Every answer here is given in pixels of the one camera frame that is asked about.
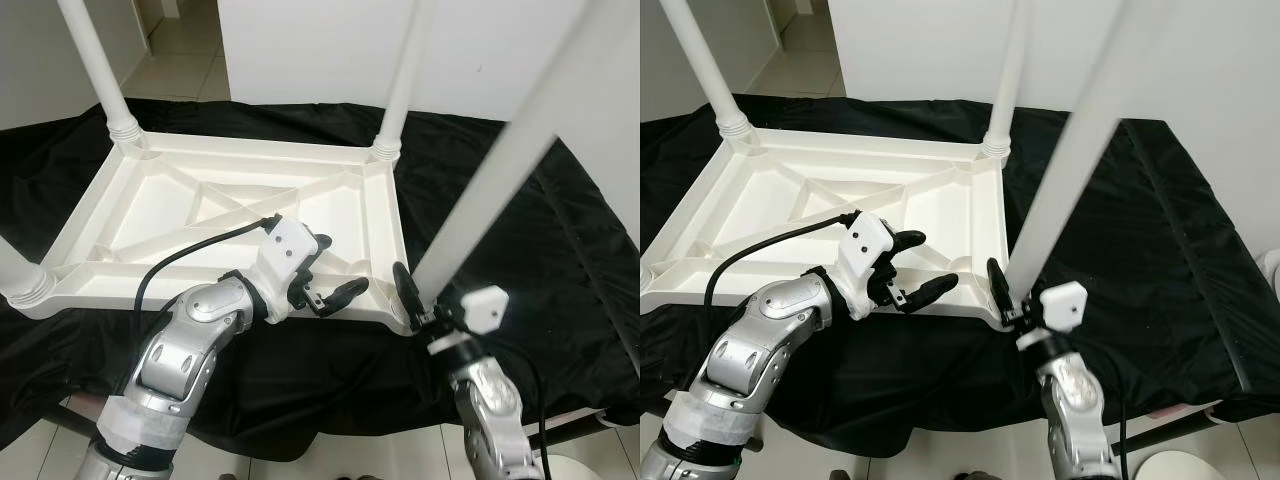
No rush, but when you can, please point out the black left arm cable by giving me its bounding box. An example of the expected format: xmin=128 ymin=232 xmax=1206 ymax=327
xmin=703 ymin=210 xmax=863 ymax=321
xmin=133 ymin=215 xmax=283 ymax=341

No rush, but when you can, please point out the black table cloth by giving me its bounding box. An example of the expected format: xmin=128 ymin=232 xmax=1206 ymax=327
xmin=640 ymin=93 xmax=1280 ymax=451
xmin=0 ymin=97 xmax=641 ymax=466

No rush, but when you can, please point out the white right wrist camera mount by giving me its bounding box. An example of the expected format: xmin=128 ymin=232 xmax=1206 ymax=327
xmin=1018 ymin=281 xmax=1088 ymax=349
xmin=428 ymin=286 xmax=509 ymax=353

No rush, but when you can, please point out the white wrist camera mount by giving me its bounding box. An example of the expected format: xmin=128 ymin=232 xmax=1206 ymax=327
xmin=1018 ymin=281 xmax=1088 ymax=349
xmin=255 ymin=215 xmax=321 ymax=321
xmin=835 ymin=212 xmax=898 ymax=319
xmin=428 ymin=286 xmax=509 ymax=353

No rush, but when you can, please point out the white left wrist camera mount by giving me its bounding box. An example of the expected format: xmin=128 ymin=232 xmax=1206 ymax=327
xmin=835 ymin=212 xmax=898 ymax=319
xmin=255 ymin=215 xmax=321 ymax=321

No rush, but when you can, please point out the white plastic children table top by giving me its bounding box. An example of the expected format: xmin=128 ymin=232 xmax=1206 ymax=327
xmin=5 ymin=130 xmax=416 ymax=336
xmin=640 ymin=128 xmax=1013 ymax=326

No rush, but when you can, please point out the white plastic table leg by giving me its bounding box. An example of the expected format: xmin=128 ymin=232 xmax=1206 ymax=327
xmin=982 ymin=0 xmax=1031 ymax=159
xmin=0 ymin=238 xmax=56 ymax=306
xmin=372 ymin=0 xmax=438 ymax=163
xmin=410 ymin=0 xmax=641 ymax=301
xmin=660 ymin=0 xmax=753 ymax=141
xmin=57 ymin=0 xmax=143 ymax=146
xmin=1003 ymin=0 xmax=1171 ymax=301

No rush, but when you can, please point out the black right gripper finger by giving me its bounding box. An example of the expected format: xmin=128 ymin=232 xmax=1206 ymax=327
xmin=987 ymin=257 xmax=1011 ymax=326
xmin=392 ymin=262 xmax=423 ymax=331

